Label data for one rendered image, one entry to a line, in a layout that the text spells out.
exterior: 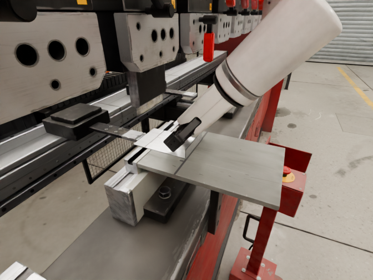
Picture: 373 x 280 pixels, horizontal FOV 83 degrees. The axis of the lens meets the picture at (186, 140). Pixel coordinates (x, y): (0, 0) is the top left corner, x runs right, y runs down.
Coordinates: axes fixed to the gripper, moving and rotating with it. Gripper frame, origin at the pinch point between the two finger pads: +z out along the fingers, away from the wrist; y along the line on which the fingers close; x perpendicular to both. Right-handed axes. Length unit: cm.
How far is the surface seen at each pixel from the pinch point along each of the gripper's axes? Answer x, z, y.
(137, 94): -10.9, -4.1, 5.5
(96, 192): -10, 144, -49
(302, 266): 106, 44, -54
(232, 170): 11.3, -6.6, 4.0
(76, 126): -18.3, 16.3, 5.9
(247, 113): 15, 7, -54
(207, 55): -8.9, -11.3, -14.1
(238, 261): 72, 57, -34
